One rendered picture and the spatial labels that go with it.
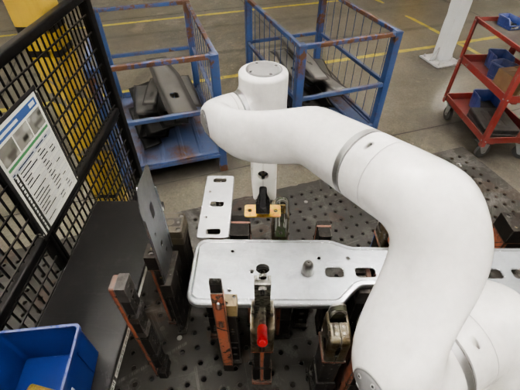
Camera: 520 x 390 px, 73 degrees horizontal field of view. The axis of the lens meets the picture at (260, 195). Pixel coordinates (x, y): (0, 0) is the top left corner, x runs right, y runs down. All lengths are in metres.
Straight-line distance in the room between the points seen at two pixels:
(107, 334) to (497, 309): 0.79
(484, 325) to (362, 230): 1.15
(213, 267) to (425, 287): 0.74
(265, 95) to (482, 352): 0.44
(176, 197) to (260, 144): 2.21
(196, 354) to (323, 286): 0.49
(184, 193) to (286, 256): 1.76
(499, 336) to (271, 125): 0.36
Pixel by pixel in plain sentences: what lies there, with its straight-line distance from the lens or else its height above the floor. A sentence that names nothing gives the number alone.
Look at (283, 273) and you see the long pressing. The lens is 1.02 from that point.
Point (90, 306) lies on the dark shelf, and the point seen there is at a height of 1.03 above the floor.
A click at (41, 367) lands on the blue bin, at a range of 0.99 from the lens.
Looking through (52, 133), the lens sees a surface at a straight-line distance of 1.07.
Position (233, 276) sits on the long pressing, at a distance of 1.01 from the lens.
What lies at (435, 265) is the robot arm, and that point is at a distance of 0.37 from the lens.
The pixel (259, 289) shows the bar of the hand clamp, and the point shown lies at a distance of 0.75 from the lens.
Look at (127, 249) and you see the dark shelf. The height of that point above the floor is 1.03.
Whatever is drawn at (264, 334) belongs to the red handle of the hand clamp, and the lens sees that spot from 0.77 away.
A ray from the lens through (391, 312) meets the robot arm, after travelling 0.39.
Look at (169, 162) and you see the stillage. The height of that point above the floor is 0.18.
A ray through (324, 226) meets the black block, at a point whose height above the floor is 0.99.
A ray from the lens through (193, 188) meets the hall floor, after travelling 2.75.
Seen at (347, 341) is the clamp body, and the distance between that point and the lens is 0.87.
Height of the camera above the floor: 1.85
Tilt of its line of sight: 44 degrees down
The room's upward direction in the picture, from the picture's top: straight up
